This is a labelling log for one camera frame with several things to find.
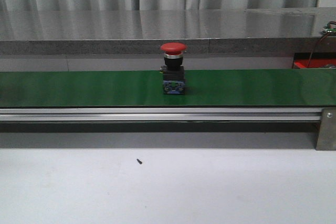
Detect green conveyor belt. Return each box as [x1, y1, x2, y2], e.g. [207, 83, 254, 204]
[1, 69, 335, 108]

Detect small green circuit board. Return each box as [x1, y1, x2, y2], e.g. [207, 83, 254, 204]
[321, 21, 336, 35]

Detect red black wire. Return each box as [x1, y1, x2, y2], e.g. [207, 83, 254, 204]
[306, 20, 336, 69]

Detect grey stone counter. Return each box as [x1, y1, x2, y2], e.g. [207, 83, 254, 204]
[1, 7, 335, 55]

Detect red plastic tray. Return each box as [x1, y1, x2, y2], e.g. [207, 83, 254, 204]
[292, 52, 335, 69]

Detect red mushroom push button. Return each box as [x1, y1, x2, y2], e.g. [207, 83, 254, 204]
[160, 42, 187, 94]

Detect steel conveyor support bracket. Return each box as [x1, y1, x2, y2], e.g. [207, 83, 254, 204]
[316, 108, 336, 151]

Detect aluminium conveyor frame rail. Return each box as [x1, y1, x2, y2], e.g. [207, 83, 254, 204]
[1, 107, 322, 122]

